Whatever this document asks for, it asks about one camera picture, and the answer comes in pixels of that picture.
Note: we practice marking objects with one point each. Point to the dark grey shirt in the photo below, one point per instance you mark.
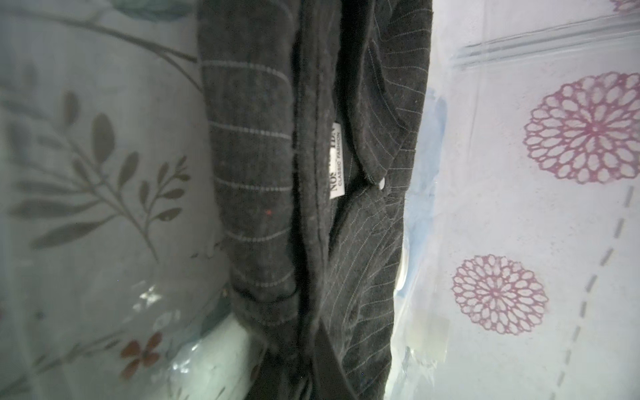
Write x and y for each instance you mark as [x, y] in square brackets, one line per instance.
[314, 109]

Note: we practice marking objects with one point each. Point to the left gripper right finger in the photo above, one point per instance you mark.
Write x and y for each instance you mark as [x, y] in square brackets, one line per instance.
[329, 379]

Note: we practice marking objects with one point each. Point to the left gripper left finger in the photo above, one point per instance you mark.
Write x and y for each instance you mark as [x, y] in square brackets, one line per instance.
[273, 379]

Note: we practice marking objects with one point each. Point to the clear plastic vacuum bag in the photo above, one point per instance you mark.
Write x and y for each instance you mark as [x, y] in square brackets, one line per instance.
[114, 280]

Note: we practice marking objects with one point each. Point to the light blue shirt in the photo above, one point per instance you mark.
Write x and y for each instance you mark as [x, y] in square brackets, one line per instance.
[419, 201]

